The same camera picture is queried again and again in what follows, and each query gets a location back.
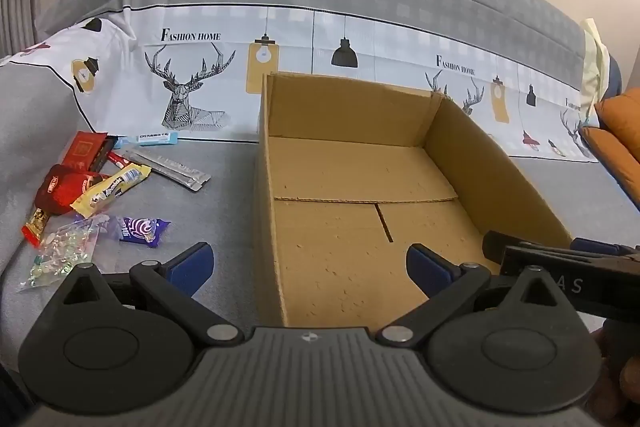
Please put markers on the cream cloth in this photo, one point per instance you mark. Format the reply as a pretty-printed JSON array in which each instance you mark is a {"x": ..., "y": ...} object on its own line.
[{"x": 594, "y": 57}]

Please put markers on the light blue snack packet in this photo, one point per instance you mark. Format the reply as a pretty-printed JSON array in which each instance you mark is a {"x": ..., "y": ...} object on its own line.
[{"x": 150, "y": 138}]

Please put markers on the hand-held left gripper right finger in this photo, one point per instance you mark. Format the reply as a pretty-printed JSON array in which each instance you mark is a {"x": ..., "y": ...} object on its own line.
[{"x": 429, "y": 268}]

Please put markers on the grey sofa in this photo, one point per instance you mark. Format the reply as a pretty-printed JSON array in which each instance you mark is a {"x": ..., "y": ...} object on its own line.
[{"x": 210, "y": 227}]

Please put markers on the red snack pouch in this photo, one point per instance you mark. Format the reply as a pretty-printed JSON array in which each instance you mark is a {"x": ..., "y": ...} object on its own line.
[{"x": 60, "y": 189}]

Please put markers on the purple snack packet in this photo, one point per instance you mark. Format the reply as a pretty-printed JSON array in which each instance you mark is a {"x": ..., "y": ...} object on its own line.
[{"x": 141, "y": 229}]

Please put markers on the dark red packet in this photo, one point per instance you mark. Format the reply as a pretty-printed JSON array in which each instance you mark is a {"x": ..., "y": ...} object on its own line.
[{"x": 85, "y": 149}]

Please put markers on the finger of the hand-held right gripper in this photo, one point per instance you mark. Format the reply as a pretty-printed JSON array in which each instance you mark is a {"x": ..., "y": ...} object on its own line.
[
  {"x": 500, "y": 244},
  {"x": 600, "y": 246}
]

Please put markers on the brown cardboard box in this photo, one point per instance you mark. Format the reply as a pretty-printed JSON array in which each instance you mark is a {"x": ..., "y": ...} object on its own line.
[{"x": 350, "y": 167}]

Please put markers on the yellow snack packet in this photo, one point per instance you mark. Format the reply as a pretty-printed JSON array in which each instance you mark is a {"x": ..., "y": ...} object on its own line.
[{"x": 112, "y": 189}]

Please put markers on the clear bag of candies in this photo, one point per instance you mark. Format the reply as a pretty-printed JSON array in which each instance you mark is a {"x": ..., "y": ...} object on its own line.
[{"x": 57, "y": 252}]

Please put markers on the person's right hand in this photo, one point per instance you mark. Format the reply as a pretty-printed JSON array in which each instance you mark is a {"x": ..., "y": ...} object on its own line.
[{"x": 617, "y": 377}]

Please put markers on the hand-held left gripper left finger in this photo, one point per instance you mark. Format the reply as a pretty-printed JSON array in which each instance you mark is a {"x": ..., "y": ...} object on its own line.
[{"x": 192, "y": 263}]

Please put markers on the red and gold packet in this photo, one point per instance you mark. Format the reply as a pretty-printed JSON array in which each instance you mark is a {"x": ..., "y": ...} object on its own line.
[{"x": 36, "y": 227}]

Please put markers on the red snack stick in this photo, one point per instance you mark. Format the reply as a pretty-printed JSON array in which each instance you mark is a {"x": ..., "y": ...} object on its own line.
[{"x": 119, "y": 159}]

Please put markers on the flat orange cushion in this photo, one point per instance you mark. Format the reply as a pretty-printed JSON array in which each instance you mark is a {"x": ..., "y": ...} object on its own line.
[{"x": 612, "y": 162}]

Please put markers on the silver sachet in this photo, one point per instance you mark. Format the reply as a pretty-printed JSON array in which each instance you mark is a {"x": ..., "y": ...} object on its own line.
[{"x": 172, "y": 168}]

